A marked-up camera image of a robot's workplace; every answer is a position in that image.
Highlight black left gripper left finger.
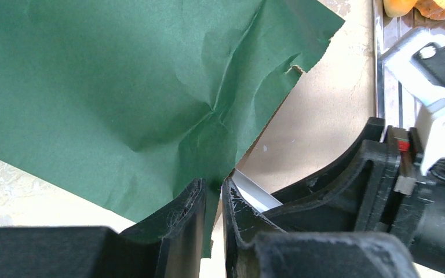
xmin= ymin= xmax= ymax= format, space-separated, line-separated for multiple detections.
xmin=0 ymin=179 xmax=206 ymax=277

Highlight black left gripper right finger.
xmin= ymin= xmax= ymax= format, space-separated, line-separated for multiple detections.
xmin=221 ymin=178 xmax=418 ymax=277

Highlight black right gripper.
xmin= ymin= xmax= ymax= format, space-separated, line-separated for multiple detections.
xmin=264 ymin=117 xmax=445 ymax=274

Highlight green brown paper bag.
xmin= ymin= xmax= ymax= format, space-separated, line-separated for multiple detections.
xmin=0 ymin=1 xmax=344 ymax=257

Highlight orange fake bread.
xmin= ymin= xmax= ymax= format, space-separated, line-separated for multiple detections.
xmin=383 ymin=0 xmax=418 ymax=18

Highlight brown fake bread slice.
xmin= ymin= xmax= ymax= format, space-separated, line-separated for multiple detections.
xmin=414 ymin=0 xmax=445 ymax=20

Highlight silver metal tongs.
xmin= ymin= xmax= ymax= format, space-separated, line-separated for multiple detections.
xmin=231 ymin=169 xmax=283 ymax=213

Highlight silver metal tray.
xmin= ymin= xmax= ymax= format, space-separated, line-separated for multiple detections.
xmin=372 ymin=0 xmax=445 ymax=131

